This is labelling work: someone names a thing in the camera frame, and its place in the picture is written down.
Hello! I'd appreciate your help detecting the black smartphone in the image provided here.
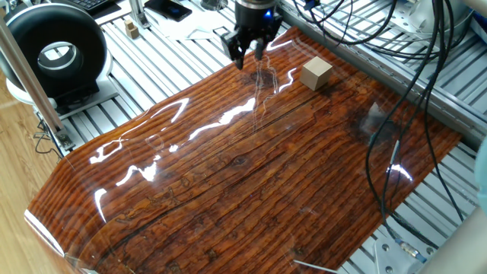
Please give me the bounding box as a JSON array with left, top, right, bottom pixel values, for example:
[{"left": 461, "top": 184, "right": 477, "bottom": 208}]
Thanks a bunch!
[{"left": 143, "top": 0, "right": 193, "bottom": 23}]

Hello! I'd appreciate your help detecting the short aluminium upright profile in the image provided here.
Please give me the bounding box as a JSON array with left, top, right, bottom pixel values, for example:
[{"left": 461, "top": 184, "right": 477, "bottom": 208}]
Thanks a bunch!
[{"left": 128, "top": 0, "right": 151, "bottom": 30}]

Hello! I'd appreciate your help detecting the perforated metal plate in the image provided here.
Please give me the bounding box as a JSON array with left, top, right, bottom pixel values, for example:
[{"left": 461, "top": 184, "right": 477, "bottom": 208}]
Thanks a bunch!
[{"left": 384, "top": 0, "right": 419, "bottom": 31}]

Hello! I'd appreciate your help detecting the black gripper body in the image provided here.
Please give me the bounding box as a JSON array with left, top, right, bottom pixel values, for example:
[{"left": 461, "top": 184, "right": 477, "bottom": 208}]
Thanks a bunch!
[{"left": 232, "top": 0, "right": 284, "bottom": 42}]

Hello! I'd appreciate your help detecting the black keyboard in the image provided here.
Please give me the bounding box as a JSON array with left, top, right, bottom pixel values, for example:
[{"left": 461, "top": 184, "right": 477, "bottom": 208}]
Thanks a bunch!
[{"left": 67, "top": 0, "right": 112, "bottom": 11}]

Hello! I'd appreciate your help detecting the silver blue cable connector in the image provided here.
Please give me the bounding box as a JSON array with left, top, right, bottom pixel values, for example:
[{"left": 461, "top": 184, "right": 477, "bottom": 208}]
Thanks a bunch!
[{"left": 394, "top": 237, "right": 428, "bottom": 264}]

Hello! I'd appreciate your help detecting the dark round object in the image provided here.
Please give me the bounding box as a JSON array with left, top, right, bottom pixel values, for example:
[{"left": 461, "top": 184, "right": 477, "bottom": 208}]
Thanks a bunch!
[{"left": 199, "top": 0, "right": 229, "bottom": 11}]

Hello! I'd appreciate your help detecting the white crumpled sheet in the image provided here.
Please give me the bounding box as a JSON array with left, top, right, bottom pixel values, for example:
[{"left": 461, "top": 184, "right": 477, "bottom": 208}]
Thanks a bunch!
[{"left": 146, "top": 7, "right": 231, "bottom": 42}]

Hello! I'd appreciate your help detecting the light wooden cube block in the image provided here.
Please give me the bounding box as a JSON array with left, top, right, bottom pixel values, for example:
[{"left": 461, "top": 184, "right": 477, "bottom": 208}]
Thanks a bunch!
[{"left": 299, "top": 56, "right": 333, "bottom": 91}]

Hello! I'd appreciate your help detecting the grey round machine base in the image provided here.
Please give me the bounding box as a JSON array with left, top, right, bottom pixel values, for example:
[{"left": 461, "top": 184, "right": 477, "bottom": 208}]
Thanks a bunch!
[{"left": 409, "top": 0, "right": 475, "bottom": 37}]

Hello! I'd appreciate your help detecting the black cable bundle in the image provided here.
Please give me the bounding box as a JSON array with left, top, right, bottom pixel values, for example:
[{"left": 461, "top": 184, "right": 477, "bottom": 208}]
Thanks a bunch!
[{"left": 291, "top": 0, "right": 469, "bottom": 61}]

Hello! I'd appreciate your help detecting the slanted aluminium profile post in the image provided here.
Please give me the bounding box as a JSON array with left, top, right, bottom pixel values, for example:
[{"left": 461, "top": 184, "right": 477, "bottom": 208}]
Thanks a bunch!
[{"left": 0, "top": 17, "right": 76, "bottom": 151}]

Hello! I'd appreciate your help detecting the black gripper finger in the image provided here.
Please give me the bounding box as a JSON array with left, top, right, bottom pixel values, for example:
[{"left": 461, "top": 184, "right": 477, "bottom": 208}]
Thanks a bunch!
[
  {"left": 253, "top": 39, "right": 268, "bottom": 62},
  {"left": 221, "top": 30, "right": 248, "bottom": 71}
]

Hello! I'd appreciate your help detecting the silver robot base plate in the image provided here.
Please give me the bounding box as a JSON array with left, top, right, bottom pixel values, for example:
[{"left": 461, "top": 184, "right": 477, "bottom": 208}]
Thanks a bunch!
[{"left": 371, "top": 234, "right": 438, "bottom": 274}]

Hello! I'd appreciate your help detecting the black ring device white base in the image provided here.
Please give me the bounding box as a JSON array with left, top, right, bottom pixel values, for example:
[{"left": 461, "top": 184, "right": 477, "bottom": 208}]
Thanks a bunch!
[{"left": 0, "top": 2, "right": 119, "bottom": 119}]

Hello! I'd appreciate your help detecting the white zip tie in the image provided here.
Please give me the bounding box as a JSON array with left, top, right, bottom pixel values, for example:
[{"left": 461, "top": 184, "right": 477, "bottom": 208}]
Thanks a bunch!
[{"left": 292, "top": 259, "right": 339, "bottom": 274}]

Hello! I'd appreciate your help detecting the glossy wood grain mat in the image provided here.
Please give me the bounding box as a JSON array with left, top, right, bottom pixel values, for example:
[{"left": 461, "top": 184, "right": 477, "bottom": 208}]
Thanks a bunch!
[{"left": 24, "top": 25, "right": 463, "bottom": 274}]

